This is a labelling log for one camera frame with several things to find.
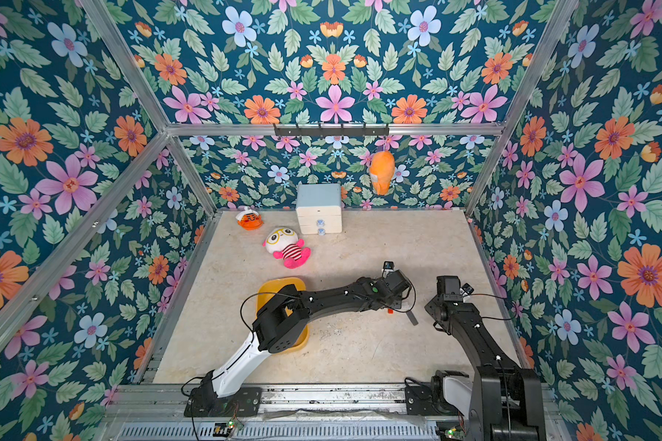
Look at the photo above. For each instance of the grey usb flash drive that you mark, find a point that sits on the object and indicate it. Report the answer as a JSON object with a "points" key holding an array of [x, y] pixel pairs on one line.
{"points": [[412, 318]]}

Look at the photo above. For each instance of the white pink plush toy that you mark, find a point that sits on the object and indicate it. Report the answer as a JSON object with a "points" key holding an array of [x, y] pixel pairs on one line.
{"points": [[285, 244]]}

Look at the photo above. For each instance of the black wall hook rail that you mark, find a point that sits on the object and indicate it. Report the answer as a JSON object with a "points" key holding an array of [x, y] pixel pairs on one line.
{"points": [[323, 130]]}

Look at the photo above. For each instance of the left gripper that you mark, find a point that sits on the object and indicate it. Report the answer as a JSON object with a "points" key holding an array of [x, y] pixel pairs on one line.
{"points": [[398, 300]]}

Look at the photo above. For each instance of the orange hanging plush toy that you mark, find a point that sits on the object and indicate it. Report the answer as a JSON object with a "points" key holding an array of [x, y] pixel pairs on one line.
{"points": [[382, 171]]}

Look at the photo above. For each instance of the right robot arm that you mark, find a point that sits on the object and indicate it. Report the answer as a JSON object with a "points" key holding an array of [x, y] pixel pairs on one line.
{"points": [[500, 400]]}

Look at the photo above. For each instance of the white blue mini drawer cabinet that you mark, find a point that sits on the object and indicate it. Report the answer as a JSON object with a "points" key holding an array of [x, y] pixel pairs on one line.
{"points": [[319, 209]]}

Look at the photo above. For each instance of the yellow plastic storage box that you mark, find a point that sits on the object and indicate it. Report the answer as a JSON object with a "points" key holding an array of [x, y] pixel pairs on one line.
{"points": [[281, 323]]}

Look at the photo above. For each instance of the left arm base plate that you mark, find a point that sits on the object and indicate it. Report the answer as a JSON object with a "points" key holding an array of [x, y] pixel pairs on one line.
{"points": [[237, 402]]}

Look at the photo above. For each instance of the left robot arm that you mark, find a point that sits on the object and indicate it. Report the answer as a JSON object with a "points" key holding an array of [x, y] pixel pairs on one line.
{"points": [[359, 296]]}

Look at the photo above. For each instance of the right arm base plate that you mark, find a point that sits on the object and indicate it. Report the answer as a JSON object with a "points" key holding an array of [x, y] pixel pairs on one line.
{"points": [[420, 399]]}

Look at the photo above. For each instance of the small orange tiger toy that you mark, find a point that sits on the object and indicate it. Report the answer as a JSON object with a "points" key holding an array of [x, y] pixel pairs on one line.
{"points": [[249, 219]]}

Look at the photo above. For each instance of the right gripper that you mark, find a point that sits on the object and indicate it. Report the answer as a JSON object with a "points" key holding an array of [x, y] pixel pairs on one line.
{"points": [[438, 308]]}

